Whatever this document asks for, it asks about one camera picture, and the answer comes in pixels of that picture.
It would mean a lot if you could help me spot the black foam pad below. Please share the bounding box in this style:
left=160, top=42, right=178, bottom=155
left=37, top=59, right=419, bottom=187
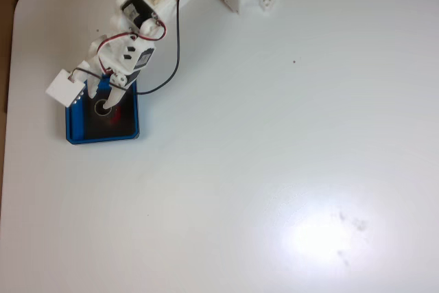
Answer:
left=84, top=83, right=137, bottom=138

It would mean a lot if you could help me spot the red and white servo cable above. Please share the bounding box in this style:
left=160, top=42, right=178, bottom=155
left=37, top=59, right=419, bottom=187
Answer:
left=96, top=20, right=168, bottom=76

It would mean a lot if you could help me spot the white camera box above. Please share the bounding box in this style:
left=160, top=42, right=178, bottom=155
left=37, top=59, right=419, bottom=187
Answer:
left=45, top=69, right=86, bottom=108

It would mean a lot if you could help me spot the blue plastic box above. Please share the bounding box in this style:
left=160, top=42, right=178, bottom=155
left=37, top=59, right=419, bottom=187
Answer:
left=64, top=78, right=141, bottom=145

